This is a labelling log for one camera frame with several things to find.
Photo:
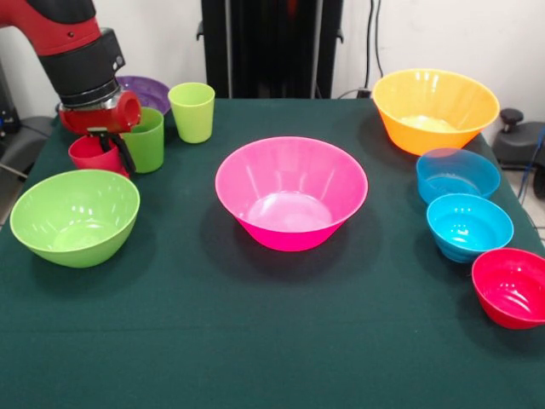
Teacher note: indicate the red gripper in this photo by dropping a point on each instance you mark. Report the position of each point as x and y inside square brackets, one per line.
[93, 119]

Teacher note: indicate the red cup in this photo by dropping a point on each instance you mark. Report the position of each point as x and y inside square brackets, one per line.
[91, 159]

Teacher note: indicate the pink bowl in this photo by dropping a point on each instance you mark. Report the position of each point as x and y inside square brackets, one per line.
[289, 236]

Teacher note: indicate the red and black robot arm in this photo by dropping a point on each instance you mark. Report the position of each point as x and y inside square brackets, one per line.
[76, 64]

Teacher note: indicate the dark green cup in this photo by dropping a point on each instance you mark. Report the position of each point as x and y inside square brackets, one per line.
[147, 149]

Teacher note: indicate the purple bowl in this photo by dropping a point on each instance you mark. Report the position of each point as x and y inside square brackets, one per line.
[147, 89]

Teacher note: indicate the light green cup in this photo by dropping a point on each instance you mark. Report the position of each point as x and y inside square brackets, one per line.
[191, 123]

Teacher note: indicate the green bowl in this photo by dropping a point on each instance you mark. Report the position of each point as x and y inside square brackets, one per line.
[72, 230]

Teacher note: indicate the dark green table cloth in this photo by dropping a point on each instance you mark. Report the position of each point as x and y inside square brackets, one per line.
[272, 319]

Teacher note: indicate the orange bowl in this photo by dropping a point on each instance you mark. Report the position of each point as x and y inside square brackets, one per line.
[434, 140]

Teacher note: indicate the translucent blue bowl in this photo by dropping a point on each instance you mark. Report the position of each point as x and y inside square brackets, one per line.
[460, 170]

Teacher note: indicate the turquoise bowl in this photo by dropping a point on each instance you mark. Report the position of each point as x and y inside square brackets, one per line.
[468, 230]

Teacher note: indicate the red bowl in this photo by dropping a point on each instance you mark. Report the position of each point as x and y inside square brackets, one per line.
[511, 289]

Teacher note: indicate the dark grey pedestal leg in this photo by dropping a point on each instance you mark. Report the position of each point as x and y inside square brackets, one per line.
[25, 140]
[519, 145]

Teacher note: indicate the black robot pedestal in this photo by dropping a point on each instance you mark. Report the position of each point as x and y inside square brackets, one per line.
[255, 42]

